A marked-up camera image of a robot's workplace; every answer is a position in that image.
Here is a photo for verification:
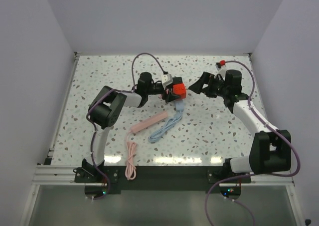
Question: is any blue power cord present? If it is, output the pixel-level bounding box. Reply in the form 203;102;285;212
148;111;184;144

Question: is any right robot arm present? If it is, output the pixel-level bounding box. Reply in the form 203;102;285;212
189;70;291;183

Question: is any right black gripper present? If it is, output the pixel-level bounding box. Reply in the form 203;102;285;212
188;72;228;99

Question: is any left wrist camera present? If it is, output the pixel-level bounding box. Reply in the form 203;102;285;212
161;73;173;88

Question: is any pink power strip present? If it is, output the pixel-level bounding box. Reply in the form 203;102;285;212
130;111;168;134

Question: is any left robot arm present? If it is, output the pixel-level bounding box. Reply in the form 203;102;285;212
81;72;186;182

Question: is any black cube plug adapter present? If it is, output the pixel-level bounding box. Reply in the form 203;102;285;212
171;77;183;85

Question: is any pink power cord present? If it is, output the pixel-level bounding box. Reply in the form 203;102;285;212
124;131;138;181

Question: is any aluminium frame rail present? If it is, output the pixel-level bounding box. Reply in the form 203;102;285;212
32;165;294;186

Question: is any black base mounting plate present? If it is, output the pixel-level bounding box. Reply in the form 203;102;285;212
74;165;252;195

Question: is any red cube plug adapter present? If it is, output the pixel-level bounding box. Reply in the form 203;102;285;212
172;83;186;99

